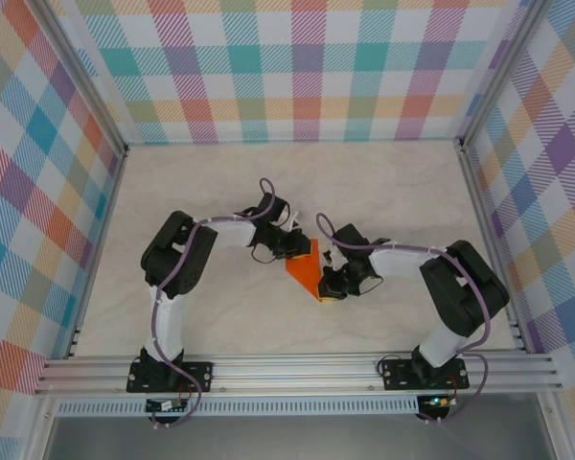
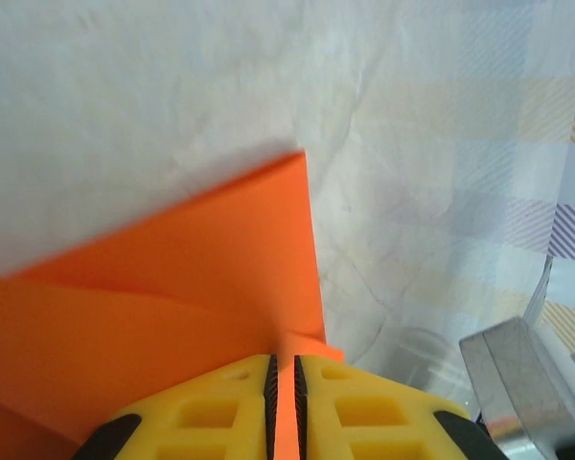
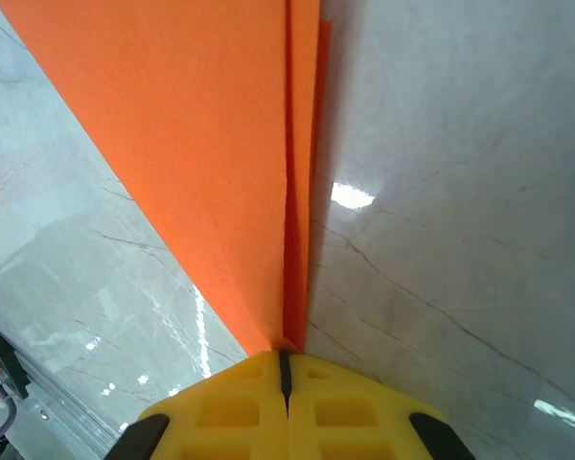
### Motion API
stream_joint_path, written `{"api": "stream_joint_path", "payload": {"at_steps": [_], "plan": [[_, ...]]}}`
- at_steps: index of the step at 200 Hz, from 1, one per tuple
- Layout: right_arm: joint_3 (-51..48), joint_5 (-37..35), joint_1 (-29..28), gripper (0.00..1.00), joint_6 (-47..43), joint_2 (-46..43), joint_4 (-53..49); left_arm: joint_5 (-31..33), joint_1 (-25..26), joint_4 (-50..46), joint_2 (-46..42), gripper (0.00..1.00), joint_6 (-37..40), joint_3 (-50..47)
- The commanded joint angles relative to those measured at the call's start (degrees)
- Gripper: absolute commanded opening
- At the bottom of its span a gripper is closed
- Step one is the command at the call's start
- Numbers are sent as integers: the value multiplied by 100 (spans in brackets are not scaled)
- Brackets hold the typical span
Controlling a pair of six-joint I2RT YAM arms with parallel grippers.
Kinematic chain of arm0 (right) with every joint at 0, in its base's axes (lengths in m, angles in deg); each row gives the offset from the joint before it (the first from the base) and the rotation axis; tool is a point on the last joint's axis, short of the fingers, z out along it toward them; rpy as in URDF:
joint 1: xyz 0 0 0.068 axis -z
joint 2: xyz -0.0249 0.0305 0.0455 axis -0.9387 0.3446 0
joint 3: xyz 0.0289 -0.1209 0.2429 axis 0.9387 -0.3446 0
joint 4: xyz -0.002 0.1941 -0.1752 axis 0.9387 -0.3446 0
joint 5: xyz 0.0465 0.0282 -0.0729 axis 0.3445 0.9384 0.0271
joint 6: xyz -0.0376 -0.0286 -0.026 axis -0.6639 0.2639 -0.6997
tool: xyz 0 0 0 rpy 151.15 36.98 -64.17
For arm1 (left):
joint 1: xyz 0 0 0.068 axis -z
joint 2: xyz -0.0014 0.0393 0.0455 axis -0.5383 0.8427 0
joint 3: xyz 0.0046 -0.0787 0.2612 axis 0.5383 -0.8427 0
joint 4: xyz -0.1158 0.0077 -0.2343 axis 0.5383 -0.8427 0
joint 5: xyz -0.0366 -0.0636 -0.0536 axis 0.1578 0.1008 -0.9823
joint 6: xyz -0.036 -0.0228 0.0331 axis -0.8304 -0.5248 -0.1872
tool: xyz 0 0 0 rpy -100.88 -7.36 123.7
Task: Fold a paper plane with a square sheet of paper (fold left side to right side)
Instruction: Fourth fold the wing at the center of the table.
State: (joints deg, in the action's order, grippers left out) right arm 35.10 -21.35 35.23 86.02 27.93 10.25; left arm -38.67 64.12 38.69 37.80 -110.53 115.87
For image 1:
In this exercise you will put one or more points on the orange paper sheet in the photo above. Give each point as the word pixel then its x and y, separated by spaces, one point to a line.
pixel 306 273

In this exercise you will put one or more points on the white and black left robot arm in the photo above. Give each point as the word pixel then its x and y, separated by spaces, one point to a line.
pixel 235 235

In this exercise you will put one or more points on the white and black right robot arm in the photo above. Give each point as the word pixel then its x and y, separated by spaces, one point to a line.
pixel 402 261

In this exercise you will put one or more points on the grey metal shelf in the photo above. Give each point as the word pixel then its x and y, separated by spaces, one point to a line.
pixel 292 438

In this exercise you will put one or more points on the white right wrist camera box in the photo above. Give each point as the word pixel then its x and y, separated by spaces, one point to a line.
pixel 333 256

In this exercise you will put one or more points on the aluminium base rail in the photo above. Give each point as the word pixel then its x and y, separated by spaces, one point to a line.
pixel 292 374

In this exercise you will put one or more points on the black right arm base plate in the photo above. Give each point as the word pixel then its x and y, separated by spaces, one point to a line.
pixel 393 378

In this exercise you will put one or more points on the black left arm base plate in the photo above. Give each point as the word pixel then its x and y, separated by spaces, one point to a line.
pixel 205 370

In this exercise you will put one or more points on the aluminium side rail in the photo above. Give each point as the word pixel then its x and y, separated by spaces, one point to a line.
pixel 74 342
pixel 517 335

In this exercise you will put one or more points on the aluminium corner post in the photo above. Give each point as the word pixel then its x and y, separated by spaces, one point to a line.
pixel 500 81
pixel 84 76

